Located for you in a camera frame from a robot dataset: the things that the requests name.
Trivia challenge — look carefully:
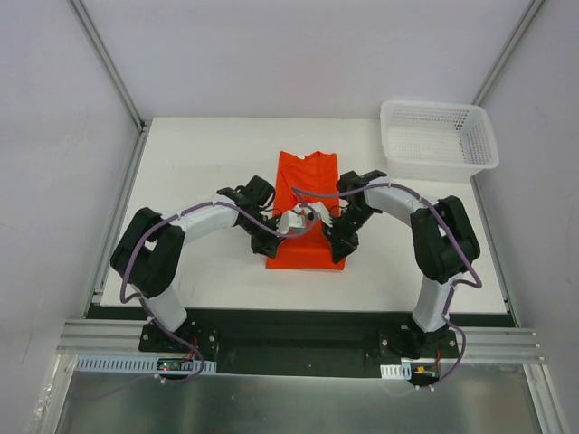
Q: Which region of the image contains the orange t shirt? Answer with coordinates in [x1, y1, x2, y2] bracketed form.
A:
[266, 151, 346, 270]

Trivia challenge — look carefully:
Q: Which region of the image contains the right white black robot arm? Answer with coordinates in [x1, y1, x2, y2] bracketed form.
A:
[322, 170, 482, 359]

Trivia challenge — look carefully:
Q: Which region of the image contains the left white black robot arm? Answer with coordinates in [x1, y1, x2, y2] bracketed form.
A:
[109, 175, 283, 352]

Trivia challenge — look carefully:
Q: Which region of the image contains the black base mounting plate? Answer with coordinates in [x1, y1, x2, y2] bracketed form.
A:
[138, 308, 459, 378]

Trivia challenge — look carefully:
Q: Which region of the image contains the white plastic basket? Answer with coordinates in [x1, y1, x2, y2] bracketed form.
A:
[380, 99, 499, 183]

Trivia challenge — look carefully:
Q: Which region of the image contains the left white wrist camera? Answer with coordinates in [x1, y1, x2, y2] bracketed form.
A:
[276, 204, 318, 238]

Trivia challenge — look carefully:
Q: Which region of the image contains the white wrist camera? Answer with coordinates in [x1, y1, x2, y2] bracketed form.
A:
[276, 204, 318, 238]
[308, 202, 334, 227]

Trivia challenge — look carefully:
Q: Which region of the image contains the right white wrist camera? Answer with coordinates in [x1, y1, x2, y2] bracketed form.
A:
[308, 202, 334, 227]

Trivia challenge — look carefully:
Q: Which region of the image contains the right white cable duct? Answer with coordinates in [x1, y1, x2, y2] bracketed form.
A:
[380, 363, 412, 381]

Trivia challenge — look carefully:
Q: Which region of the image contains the white cable duct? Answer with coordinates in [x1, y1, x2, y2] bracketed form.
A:
[75, 355, 217, 376]
[380, 363, 412, 381]

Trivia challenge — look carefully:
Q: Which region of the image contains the aluminium front rail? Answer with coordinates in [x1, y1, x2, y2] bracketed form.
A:
[57, 319, 547, 364]

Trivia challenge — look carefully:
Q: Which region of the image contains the left white cable duct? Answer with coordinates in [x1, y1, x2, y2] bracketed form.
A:
[75, 355, 217, 376]

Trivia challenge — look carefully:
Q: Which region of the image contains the left aluminium frame post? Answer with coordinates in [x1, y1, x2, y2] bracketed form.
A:
[67, 0, 150, 132]

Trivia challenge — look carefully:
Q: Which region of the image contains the aluminium frame post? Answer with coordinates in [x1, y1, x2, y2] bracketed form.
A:
[471, 0, 548, 107]
[67, 0, 150, 132]

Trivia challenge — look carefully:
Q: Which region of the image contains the right aluminium frame post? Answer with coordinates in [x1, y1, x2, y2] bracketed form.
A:
[471, 0, 548, 107]

